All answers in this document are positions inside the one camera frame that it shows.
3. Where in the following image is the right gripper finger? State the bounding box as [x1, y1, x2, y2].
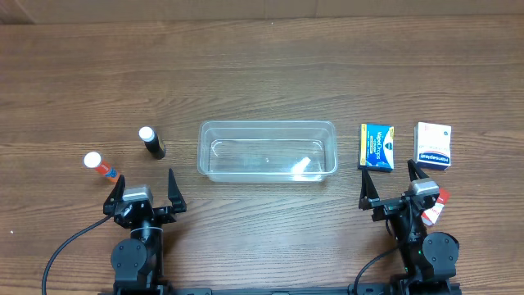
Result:
[407, 159, 428, 181]
[359, 169, 380, 210]

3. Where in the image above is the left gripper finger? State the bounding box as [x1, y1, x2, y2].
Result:
[103, 175, 125, 215]
[167, 168, 187, 213]

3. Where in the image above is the red Panadol box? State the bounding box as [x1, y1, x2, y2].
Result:
[422, 188, 450, 226]

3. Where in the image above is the white blue Hansaplast box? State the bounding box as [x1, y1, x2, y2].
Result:
[413, 122, 452, 170]

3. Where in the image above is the orange tube white cap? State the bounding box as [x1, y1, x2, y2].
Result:
[84, 152, 120, 183]

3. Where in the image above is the blue yellow VapoDrops box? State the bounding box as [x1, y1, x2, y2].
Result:
[359, 124, 395, 172]

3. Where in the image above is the black tube white cap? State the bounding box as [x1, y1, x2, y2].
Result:
[138, 126, 166, 160]

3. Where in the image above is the clear plastic container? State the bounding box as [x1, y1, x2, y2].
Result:
[197, 120, 338, 183]

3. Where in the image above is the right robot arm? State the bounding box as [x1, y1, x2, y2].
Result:
[348, 160, 462, 295]

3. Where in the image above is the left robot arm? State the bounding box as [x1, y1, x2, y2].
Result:
[103, 170, 187, 294]

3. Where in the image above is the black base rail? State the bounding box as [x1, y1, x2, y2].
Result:
[99, 283, 463, 295]

